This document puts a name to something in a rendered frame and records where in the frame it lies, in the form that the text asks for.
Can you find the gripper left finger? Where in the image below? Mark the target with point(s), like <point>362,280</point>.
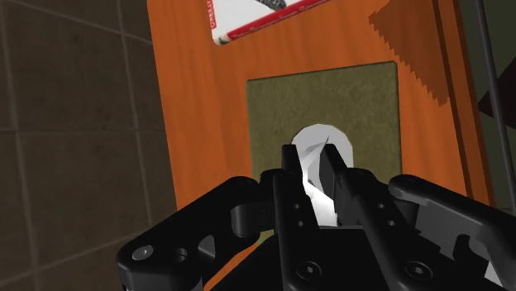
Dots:
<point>290,209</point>

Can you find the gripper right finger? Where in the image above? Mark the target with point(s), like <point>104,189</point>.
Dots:
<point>363,209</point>

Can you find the white rounded object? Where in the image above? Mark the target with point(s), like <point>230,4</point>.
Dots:
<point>318,135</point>

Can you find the olive green mat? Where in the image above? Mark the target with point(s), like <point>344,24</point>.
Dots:
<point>322,96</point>

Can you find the orange wooden table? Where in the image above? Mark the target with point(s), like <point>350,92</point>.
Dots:
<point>193,100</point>

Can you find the white and red book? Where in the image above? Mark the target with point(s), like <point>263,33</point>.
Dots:
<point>242,16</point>

